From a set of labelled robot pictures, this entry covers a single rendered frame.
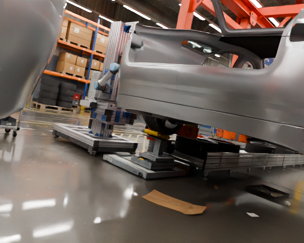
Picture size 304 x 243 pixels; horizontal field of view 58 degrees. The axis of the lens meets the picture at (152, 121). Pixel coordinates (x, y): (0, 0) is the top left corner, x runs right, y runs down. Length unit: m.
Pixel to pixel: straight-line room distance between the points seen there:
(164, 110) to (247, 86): 0.73
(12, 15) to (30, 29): 0.06
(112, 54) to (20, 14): 3.86
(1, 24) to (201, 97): 1.65
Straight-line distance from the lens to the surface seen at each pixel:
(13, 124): 4.51
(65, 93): 10.94
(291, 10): 6.53
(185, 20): 4.37
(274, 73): 1.86
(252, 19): 6.15
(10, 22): 0.55
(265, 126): 1.88
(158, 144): 3.62
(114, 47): 4.41
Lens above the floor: 0.84
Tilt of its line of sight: 3 degrees down
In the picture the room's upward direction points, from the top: 12 degrees clockwise
